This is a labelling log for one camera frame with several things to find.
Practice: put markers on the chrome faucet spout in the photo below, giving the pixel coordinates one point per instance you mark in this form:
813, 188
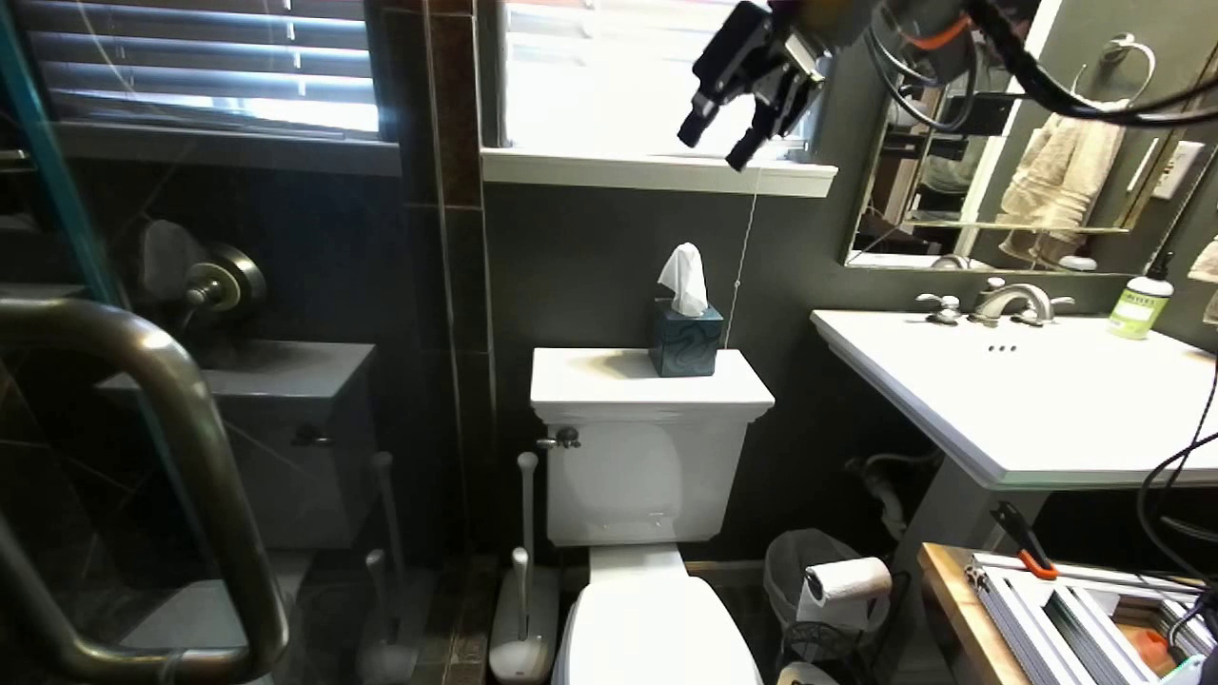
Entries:
1010, 302

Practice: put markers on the wall mirror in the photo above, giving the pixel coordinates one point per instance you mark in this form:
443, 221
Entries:
916, 192

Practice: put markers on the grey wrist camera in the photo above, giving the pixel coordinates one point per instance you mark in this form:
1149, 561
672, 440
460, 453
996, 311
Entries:
804, 56

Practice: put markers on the white toilet paper roll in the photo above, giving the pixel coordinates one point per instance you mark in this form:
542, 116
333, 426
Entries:
845, 591
802, 676

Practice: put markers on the wooden board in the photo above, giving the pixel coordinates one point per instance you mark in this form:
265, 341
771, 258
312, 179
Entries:
964, 621

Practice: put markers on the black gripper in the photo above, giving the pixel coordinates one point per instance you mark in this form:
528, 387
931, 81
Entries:
752, 52

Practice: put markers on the black mesh trash can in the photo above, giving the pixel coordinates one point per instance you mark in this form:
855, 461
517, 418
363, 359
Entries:
794, 574

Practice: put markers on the dark teal tissue box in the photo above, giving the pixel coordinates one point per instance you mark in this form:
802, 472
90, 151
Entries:
687, 345

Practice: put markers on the white tissue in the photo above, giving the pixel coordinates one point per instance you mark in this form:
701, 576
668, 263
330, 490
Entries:
687, 270

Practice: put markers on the bronze shower valve knob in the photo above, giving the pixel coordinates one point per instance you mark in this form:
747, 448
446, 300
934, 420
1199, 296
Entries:
227, 287

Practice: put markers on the chrome flush lever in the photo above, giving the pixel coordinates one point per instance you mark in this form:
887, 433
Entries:
559, 440

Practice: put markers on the grey sink supply pipe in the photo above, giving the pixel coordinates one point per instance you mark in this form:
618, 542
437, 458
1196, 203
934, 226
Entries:
882, 490

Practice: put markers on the white pedestal sink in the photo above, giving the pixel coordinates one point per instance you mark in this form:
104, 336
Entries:
1013, 393

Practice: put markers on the green soap bottle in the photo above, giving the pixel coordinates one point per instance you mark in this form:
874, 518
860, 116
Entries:
1138, 305

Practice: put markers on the white toilet brush set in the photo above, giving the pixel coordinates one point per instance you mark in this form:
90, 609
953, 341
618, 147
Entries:
524, 621

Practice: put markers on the glass shower door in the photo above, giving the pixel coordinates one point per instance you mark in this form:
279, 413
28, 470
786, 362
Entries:
49, 166

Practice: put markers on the small white container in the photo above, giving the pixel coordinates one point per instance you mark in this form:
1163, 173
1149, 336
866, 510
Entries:
1203, 259

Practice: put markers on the aluminium frame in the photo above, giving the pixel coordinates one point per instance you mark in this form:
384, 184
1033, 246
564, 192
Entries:
1052, 621

